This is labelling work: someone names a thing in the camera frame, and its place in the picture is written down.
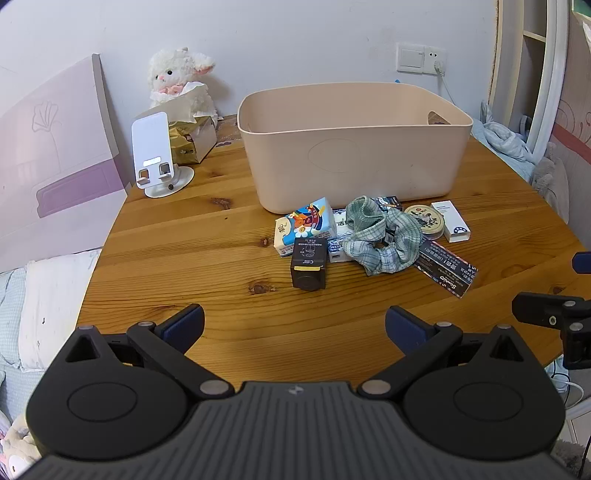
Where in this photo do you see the thin white cable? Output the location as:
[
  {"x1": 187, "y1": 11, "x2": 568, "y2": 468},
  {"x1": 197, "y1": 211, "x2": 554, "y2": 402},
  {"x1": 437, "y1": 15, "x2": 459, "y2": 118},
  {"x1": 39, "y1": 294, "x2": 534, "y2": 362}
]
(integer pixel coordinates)
[{"x1": 545, "y1": 360, "x2": 591, "y2": 409}]

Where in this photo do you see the cream shelf unit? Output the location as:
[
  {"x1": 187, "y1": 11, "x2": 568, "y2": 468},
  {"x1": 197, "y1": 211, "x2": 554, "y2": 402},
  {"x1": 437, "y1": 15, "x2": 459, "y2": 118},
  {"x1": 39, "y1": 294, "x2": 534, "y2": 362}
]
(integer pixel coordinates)
[{"x1": 487, "y1": 0, "x2": 550, "y2": 139}]

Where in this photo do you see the white wall socket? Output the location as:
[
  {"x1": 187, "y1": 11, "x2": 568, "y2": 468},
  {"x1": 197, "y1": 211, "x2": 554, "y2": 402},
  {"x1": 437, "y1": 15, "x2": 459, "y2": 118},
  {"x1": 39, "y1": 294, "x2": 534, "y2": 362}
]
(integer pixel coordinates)
[{"x1": 422, "y1": 45, "x2": 448, "y2": 75}]

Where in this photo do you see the white wall switch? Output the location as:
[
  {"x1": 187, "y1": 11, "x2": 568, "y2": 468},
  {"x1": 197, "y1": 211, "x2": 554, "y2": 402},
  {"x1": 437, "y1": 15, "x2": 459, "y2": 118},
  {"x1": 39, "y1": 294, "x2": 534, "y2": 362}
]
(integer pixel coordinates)
[{"x1": 396, "y1": 42, "x2": 424, "y2": 73}]

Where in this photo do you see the pale plush toy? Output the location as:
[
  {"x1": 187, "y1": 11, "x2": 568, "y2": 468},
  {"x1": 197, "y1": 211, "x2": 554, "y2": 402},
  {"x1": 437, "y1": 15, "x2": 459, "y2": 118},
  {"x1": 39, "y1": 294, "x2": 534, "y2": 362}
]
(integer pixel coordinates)
[{"x1": 0, "y1": 413, "x2": 34, "y2": 478}]

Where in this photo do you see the blue and white packet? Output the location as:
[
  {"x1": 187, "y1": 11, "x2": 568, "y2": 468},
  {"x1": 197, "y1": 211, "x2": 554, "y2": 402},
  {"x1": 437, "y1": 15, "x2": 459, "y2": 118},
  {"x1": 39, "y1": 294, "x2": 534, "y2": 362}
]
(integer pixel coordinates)
[{"x1": 327, "y1": 207, "x2": 358, "y2": 264}]

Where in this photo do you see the light blue blanket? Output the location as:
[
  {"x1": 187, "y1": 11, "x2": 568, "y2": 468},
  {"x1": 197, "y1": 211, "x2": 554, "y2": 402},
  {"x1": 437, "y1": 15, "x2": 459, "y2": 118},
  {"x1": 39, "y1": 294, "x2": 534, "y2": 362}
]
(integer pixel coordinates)
[{"x1": 479, "y1": 102, "x2": 546, "y2": 183}]

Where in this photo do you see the green plaid scrunchie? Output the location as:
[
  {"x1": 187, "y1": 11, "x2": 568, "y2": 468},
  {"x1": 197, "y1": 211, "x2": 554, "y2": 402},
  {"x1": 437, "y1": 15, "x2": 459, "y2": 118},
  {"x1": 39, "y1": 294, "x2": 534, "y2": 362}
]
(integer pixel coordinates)
[{"x1": 342, "y1": 196, "x2": 423, "y2": 276}]

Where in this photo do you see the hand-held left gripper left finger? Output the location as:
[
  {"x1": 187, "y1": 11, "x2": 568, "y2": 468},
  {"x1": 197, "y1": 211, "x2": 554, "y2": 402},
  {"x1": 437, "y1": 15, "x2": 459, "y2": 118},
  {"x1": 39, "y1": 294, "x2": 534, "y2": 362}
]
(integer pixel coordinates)
[{"x1": 65, "y1": 304, "x2": 235, "y2": 400}]

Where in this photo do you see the brown floral table runner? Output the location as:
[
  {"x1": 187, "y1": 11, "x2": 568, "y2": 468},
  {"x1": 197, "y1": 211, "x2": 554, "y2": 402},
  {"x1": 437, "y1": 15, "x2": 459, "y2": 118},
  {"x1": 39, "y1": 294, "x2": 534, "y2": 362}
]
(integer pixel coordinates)
[{"x1": 215, "y1": 114, "x2": 242, "y2": 148}]

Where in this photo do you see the small black box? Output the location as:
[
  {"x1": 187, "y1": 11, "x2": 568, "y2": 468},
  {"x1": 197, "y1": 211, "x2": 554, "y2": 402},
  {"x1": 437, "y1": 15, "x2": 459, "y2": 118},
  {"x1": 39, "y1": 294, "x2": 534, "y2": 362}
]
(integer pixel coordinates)
[{"x1": 290, "y1": 237, "x2": 329, "y2": 291}]

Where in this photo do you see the white pillow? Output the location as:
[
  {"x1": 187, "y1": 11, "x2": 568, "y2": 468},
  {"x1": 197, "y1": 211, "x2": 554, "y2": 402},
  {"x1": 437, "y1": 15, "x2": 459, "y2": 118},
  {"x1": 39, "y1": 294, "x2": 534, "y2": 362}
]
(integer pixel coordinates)
[{"x1": 18, "y1": 249, "x2": 102, "y2": 372}]

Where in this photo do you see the white phone stand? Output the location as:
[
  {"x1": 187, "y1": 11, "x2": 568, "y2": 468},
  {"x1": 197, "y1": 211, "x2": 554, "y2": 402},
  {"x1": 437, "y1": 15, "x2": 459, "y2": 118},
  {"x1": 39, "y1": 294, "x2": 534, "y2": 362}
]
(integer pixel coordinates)
[{"x1": 131, "y1": 112, "x2": 195, "y2": 199}]

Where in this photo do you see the light blue checked bedsheet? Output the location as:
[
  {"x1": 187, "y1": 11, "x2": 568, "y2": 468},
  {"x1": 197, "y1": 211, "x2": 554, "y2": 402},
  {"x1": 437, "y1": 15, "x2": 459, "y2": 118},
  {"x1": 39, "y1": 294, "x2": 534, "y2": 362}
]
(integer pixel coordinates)
[{"x1": 0, "y1": 268, "x2": 47, "y2": 416}]

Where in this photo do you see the pink and purple board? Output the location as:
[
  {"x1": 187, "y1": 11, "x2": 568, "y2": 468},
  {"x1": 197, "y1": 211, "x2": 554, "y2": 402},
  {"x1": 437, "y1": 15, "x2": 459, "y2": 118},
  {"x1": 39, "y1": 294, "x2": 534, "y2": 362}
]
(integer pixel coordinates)
[{"x1": 0, "y1": 54, "x2": 129, "y2": 273}]

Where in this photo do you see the white plush lamb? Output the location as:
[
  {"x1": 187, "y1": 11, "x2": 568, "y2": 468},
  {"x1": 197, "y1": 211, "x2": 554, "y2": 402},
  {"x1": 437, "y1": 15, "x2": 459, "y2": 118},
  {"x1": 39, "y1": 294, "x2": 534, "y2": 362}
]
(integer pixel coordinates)
[{"x1": 148, "y1": 47, "x2": 218, "y2": 116}]

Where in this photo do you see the beige plastic storage bin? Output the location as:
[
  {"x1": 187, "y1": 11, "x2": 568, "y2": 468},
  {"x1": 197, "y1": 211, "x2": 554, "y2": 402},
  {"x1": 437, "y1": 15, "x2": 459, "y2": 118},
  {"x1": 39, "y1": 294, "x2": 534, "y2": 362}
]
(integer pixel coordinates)
[{"x1": 237, "y1": 82, "x2": 474, "y2": 215}]

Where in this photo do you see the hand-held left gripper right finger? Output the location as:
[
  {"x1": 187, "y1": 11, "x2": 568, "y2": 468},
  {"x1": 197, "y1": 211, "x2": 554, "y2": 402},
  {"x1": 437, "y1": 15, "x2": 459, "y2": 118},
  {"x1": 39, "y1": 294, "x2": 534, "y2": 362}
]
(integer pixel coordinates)
[{"x1": 358, "y1": 305, "x2": 527, "y2": 400}]

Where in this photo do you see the white arched frame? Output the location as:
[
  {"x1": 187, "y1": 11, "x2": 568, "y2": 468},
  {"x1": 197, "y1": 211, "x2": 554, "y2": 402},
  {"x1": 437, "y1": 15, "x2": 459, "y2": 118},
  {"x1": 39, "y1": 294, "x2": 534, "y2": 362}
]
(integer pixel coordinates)
[{"x1": 526, "y1": 0, "x2": 570, "y2": 160}]

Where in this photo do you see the grey plush cloth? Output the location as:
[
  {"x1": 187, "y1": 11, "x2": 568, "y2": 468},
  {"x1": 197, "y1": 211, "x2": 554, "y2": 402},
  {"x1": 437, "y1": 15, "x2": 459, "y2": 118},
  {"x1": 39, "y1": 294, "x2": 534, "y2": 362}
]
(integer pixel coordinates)
[{"x1": 531, "y1": 157, "x2": 570, "y2": 217}]

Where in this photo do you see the round tin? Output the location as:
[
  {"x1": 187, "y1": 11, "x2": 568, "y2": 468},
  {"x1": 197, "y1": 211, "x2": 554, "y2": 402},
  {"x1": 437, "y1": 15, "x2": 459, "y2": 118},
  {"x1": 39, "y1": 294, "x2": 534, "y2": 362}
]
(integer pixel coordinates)
[{"x1": 403, "y1": 204, "x2": 446, "y2": 241}]

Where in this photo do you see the gold tissue box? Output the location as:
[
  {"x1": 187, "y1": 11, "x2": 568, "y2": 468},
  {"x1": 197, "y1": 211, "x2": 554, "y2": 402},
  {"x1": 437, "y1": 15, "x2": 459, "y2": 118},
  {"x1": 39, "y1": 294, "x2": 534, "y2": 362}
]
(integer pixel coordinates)
[{"x1": 134, "y1": 107, "x2": 219, "y2": 164}]

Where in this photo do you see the white plug with cable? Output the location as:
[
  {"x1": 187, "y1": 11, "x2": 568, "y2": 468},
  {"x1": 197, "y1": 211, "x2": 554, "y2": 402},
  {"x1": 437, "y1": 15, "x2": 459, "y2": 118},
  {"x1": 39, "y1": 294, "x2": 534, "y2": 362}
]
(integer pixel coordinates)
[{"x1": 433, "y1": 60, "x2": 458, "y2": 106}]

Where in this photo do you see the small white box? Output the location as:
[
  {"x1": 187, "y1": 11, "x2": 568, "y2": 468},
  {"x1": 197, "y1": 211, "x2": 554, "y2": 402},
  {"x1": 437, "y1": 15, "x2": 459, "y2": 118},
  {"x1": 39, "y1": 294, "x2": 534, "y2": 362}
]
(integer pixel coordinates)
[{"x1": 431, "y1": 200, "x2": 472, "y2": 243}]

